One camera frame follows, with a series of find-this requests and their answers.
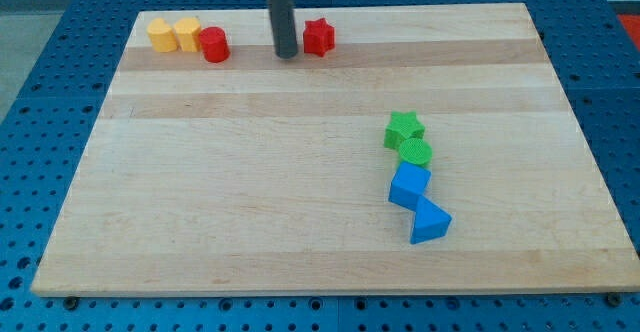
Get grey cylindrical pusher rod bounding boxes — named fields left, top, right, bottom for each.
left=266, top=0, right=298, bottom=59

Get red star block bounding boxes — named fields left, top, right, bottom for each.
left=303, top=18, right=335, bottom=57

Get green star block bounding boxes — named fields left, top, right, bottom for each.
left=383, top=111, right=426, bottom=150

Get red cylinder block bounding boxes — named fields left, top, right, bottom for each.
left=198, top=27, right=230, bottom=63

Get yellow hexagon block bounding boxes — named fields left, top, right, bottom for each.
left=174, top=17, right=201, bottom=52

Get yellow heart block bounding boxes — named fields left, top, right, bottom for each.
left=146, top=18, right=178, bottom=53

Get light wooden board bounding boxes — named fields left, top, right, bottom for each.
left=31, top=3, right=639, bottom=298

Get green cylinder block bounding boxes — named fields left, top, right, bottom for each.
left=398, top=138, right=433, bottom=168

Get blue cube block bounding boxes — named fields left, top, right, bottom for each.
left=388, top=162, right=432, bottom=211

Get blue triangular prism block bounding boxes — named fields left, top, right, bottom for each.
left=410, top=196, right=452, bottom=244

